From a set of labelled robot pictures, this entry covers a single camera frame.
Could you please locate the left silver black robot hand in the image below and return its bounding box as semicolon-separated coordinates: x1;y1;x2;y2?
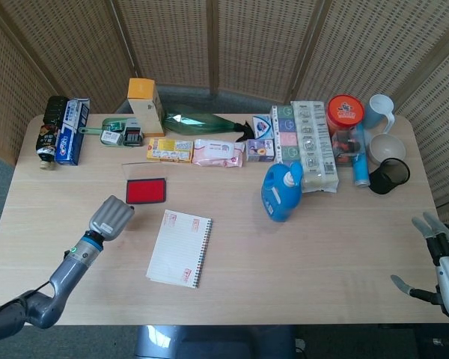
88;194;135;242

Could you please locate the dark robot base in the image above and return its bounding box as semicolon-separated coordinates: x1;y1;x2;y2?
134;324;296;359

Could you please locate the white spiral lined notebook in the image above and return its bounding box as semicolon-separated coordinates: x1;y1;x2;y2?
146;209;213;289

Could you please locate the red ink pad clear lid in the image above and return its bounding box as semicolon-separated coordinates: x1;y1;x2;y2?
121;161;168;205

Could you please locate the small green white box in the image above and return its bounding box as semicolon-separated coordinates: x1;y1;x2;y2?
100;129;123;145

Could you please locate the grey black date stamper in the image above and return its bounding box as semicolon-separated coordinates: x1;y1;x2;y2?
122;118;144;147

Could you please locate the blue white toothpaste box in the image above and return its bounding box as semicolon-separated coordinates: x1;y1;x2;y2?
55;98;91;166

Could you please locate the yellow flat box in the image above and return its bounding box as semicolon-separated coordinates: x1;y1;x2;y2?
146;138;195;165

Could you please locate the dark drink bottle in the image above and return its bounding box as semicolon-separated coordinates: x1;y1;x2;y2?
35;96;70;171

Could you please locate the tall orange cream carton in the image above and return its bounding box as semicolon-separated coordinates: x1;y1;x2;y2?
126;78;165;138

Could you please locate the black mesh pen cup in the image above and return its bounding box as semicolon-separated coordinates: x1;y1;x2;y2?
368;157;412;195

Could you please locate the pink wet wipes pack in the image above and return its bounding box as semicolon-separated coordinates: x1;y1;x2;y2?
192;138;245;169

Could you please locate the green plastic spray bottle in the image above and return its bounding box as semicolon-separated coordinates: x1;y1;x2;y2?
162;104;254;143

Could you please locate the blue cylindrical tube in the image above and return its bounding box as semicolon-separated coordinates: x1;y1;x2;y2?
351;125;371;188

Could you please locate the beige bowl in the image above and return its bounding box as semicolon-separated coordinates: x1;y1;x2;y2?
369;133;406;166

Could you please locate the small purple box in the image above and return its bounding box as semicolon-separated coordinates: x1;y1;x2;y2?
245;138;276;163

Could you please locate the clear plastic snack box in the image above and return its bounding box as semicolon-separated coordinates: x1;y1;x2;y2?
331;129;364;165

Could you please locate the blue detergent pump bottle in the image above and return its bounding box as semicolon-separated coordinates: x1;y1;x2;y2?
260;161;305;224

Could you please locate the blue white soap box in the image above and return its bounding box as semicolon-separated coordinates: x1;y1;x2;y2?
251;114;273;140

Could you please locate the long clear white pack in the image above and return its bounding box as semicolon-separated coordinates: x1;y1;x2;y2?
290;99;340;194

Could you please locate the multicolour tissue pack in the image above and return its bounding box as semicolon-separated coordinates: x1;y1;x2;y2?
271;105;302;165

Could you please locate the orange lid snack jar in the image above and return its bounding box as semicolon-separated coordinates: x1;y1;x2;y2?
325;93;366;139

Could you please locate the wooden woven folding screen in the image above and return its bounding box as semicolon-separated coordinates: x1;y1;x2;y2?
0;0;449;225

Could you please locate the green plastic handled tray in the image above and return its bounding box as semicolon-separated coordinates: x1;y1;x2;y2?
78;117;135;147

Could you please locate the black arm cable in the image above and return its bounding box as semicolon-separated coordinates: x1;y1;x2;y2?
20;280;57;300

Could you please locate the light blue handled mug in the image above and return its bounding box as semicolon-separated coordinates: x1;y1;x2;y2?
363;93;397;135

